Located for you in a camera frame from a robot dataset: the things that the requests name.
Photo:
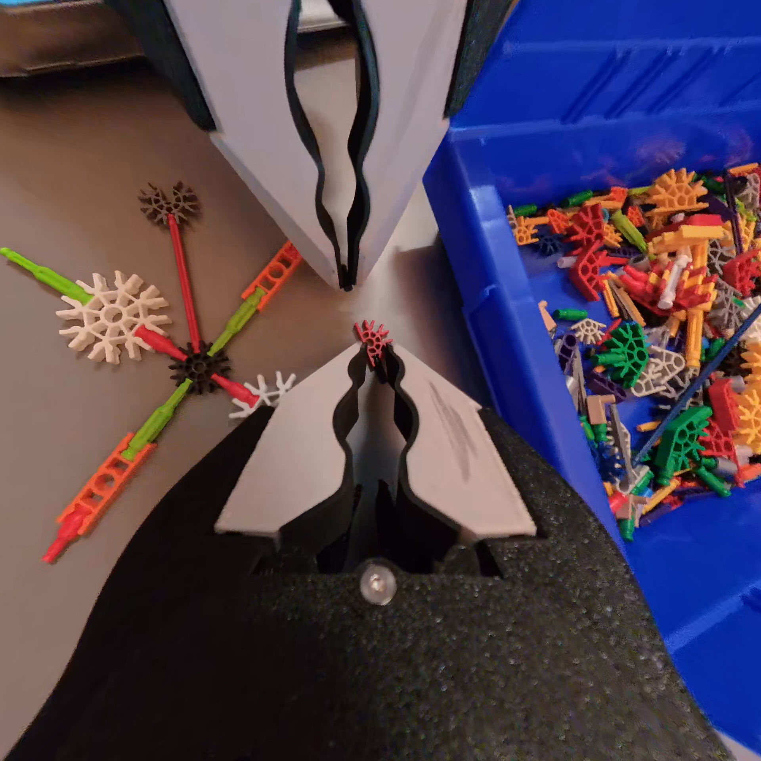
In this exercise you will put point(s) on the black hub connector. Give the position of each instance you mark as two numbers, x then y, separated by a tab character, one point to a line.
199	368

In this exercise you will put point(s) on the long red plastic rod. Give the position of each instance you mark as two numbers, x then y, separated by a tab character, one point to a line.
184	285

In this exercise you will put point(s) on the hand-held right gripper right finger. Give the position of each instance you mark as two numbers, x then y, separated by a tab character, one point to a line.
458	469

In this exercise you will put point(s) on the green plastic rod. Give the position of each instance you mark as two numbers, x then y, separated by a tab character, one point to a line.
47	270
238	318
154	422

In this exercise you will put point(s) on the small red toothed connector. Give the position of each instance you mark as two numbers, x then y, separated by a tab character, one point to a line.
373	342

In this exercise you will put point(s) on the brown toothed connector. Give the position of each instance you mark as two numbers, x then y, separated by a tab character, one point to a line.
169	202

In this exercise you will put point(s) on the short red plastic rod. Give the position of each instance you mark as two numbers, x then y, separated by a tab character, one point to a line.
232	389
62	538
157	343

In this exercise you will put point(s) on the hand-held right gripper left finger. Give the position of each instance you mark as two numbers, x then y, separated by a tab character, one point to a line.
291	469

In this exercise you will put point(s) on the pile of colourful toy pieces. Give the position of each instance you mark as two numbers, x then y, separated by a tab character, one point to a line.
654	333

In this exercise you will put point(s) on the orange plastic connector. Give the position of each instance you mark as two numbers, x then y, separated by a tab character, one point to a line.
104	481
273	270

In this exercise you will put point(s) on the blue plastic bin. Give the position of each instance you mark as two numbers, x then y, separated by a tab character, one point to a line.
535	89

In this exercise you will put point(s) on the white snowflake connector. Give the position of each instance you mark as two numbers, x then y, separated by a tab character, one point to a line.
113	317
264	392

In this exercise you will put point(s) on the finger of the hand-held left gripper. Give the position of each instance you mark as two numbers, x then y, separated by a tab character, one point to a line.
249	89
416	89

